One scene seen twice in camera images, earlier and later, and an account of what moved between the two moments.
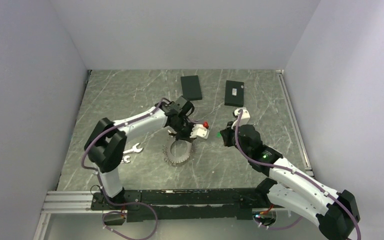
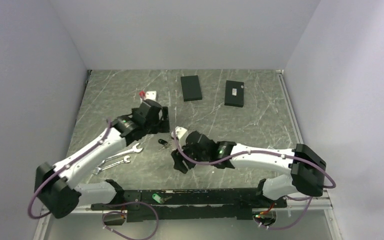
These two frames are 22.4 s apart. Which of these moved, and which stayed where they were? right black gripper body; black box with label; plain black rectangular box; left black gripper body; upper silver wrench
Moved: right black gripper body; left black gripper body
Stayed: black box with label; plain black rectangular box; upper silver wrench
